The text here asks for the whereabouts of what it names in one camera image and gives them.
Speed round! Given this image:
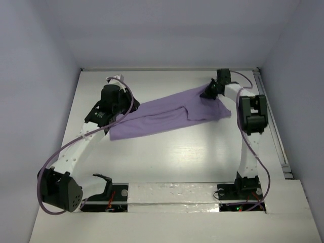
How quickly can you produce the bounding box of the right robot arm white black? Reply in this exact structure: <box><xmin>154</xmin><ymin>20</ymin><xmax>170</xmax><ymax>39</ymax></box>
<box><xmin>200</xmin><ymin>68</ymin><xmax>268</xmax><ymax>200</ymax></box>

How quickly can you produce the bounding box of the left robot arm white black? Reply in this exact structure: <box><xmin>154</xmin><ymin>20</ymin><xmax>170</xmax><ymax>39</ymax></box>
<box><xmin>36</xmin><ymin>82</ymin><xmax>139</xmax><ymax>215</ymax></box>

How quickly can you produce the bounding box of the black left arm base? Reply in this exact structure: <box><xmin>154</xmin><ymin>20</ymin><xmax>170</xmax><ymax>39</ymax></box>
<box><xmin>80</xmin><ymin>184</ymin><xmax>129</xmax><ymax>213</ymax></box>

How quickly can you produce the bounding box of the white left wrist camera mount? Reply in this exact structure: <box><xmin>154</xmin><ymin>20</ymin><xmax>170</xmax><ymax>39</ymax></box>
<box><xmin>106</xmin><ymin>74</ymin><xmax>124</xmax><ymax>83</ymax></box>

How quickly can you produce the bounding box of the aluminium rail right side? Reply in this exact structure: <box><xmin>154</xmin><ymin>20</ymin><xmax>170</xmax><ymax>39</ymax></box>
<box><xmin>253</xmin><ymin>69</ymin><xmax>295</xmax><ymax>180</ymax></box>

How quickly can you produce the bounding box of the purple t shirt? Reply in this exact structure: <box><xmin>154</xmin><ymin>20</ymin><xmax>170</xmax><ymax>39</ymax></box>
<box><xmin>109</xmin><ymin>85</ymin><xmax>231</xmax><ymax>141</ymax></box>

